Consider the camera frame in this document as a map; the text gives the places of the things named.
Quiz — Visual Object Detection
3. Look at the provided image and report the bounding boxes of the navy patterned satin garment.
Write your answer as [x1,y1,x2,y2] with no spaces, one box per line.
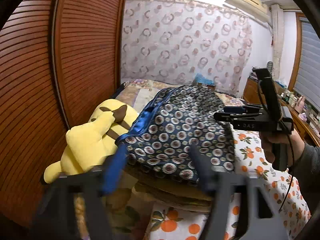
[116,85,235,185]

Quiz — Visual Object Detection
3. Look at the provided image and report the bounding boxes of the person's right forearm grey sleeve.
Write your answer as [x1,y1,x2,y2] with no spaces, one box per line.
[289,144,319,203]

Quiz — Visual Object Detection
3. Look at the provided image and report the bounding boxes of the person's right hand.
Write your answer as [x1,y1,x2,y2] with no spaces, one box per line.
[258,128,306,165]

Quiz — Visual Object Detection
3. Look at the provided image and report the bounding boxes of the phone on right gripper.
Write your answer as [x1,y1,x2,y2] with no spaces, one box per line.
[252,68,282,121]

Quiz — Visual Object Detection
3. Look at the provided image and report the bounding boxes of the wooden sideboard cabinet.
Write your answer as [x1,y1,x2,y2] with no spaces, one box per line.
[242,77,320,147]

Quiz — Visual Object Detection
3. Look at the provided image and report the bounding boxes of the pink tissue pack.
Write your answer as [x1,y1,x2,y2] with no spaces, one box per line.
[298,113,308,122]

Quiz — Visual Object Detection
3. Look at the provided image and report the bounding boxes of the grey window roller blind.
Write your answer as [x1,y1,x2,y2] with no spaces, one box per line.
[289,12,320,110]

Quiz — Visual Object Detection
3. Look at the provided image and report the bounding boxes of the folded brown patterned cloth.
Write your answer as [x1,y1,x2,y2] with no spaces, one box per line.
[124,166,213,213]

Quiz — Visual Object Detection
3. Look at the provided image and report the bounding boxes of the box with blue cloth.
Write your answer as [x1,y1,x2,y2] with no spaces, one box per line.
[192,73,216,90]

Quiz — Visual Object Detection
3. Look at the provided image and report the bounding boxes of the yellow Pikachu plush toy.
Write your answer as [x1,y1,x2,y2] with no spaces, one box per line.
[43,99,139,184]

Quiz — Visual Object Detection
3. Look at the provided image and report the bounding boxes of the orange fruit print sheet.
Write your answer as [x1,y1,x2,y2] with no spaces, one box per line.
[145,131,311,239]

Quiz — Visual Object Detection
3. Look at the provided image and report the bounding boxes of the beige side curtain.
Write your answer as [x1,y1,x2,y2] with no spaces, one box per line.
[271,4,285,80]

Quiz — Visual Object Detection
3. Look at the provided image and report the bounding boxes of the pink circle pattern curtain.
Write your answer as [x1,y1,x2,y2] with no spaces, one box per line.
[121,0,253,95]

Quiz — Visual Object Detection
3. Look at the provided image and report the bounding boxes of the floral bedspread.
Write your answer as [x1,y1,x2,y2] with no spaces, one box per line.
[113,78,247,111]

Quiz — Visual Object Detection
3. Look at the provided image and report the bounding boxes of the wall air conditioner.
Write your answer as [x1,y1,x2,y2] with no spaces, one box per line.
[225,0,270,23]

